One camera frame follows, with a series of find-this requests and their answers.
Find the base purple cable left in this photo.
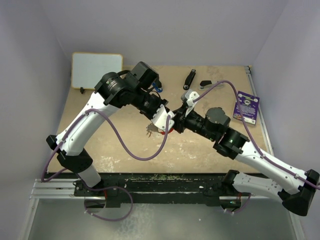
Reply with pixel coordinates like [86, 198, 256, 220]
[83, 184, 135, 221]

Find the blue stapler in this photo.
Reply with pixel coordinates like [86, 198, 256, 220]
[152, 80, 163, 93]

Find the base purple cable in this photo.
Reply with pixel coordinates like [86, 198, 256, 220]
[83, 184, 135, 221]
[223, 192, 252, 215]

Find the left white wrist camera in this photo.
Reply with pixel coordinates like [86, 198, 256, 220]
[151, 104, 175, 131]

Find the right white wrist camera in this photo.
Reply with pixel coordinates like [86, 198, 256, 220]
[181, 89, 200, 117]

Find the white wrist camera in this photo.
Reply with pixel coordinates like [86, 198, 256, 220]
[151, 104, 175, 131]
[181, 89, 200, 117]

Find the purple card package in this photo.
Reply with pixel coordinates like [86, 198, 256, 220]
[237, 91, 260, 125]

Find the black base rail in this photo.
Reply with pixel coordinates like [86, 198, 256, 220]
[73, 173, 249, 209]

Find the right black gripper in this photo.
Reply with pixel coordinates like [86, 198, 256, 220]
[172, 102, 217, 141]

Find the small whiteboard yellow frame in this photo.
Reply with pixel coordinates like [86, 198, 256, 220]
[71, 52, 123, 90]

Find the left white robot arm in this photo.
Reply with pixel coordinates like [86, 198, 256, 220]
[46, 61, 174, 196]

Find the grey black stapler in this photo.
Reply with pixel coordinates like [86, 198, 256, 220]
[198, 80, 225, 91]

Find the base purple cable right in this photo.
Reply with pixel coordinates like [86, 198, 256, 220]
[223, 192, 252, 215]

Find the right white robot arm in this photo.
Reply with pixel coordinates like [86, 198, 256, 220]
[173, 107, 320, 217]

